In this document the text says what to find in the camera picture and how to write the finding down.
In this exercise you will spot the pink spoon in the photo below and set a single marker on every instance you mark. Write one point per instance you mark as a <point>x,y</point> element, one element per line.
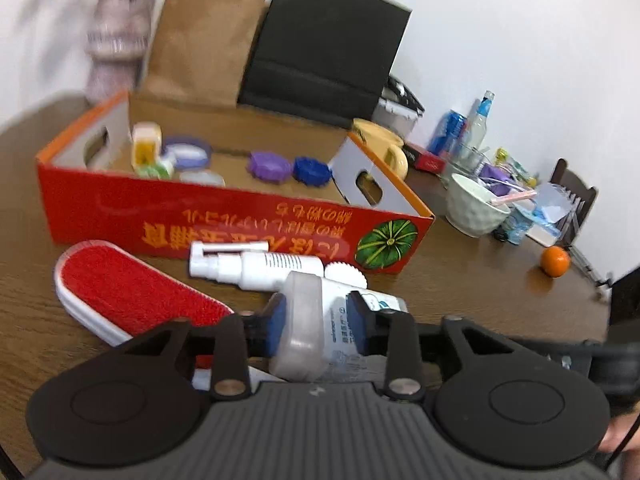
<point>515,196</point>

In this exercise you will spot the blue tissue pack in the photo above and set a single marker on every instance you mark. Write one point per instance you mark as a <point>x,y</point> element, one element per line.
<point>547,230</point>

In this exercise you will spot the dark red flat box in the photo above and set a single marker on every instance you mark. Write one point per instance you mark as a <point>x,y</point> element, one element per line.
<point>425,157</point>

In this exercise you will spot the glass bottle with blue label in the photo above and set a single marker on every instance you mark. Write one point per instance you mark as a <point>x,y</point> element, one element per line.
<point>477,125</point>

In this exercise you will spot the colourful snack bag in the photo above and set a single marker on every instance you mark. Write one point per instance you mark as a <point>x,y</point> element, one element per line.
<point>517,167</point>

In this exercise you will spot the purple ridged lid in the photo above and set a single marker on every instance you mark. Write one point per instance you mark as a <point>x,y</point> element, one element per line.
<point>270,166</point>

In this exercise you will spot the red cardboard box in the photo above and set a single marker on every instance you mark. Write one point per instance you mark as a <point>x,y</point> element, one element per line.
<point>150,210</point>

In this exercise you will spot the yellow white small container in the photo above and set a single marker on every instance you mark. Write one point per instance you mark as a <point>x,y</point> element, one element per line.
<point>145,135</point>

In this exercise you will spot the blue red soda can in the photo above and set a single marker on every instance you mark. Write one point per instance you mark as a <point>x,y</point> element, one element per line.
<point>450,130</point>

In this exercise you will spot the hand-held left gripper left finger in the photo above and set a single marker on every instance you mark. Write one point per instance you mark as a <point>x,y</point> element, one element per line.
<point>277,325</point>

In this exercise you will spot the yellow mug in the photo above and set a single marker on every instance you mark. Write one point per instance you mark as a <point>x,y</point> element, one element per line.
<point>382,142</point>

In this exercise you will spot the speckled ceramic vase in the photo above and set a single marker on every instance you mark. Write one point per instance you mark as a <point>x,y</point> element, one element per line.
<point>115,50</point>

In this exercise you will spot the blue ridged cap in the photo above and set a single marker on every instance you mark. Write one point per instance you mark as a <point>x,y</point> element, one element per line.
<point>312,171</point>

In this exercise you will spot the white bowl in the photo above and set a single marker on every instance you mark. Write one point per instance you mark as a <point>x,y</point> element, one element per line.
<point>472,207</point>

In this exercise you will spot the white red lint brush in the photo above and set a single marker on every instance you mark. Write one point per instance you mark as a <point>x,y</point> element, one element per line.
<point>125,285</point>

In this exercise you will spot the clear plastic bag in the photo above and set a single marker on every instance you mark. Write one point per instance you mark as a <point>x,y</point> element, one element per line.
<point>555,202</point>

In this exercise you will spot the small dark object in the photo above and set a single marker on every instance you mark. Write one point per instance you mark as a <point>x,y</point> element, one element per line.
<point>501,234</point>

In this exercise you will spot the white ridged lid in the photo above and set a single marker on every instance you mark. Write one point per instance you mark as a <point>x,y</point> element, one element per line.
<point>345,275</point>

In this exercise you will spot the brown paper bag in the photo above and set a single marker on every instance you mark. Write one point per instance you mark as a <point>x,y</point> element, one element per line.
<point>200,45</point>

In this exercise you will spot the clear glass cup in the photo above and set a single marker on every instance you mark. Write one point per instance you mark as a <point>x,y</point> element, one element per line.
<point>462,165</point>

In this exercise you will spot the small blue clear jar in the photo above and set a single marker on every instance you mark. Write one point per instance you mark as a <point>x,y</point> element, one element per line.
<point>521,225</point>

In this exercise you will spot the white spray bottle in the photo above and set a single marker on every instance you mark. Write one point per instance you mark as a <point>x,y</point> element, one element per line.
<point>270,265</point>

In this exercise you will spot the clear white lid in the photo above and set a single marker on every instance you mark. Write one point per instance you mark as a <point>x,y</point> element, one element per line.
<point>200,178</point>

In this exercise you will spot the dark wooden chair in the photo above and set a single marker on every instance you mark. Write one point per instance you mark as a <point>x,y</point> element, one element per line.
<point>575,195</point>

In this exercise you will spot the purple plastic item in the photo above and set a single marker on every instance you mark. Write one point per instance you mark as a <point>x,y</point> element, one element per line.
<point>500,180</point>

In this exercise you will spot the clear container with black lid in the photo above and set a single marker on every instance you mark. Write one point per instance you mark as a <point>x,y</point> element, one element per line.
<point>395,115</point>

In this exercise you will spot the black paper bag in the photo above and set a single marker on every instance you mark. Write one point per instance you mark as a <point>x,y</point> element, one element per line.
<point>320,45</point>

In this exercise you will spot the orange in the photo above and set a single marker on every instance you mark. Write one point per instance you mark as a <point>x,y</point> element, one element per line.
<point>555,261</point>

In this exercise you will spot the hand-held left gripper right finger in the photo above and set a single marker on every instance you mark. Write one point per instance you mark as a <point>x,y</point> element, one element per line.
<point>359,325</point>

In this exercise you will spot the white bottle with translucent cap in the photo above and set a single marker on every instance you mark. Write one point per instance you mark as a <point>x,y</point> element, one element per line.
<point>305,320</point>

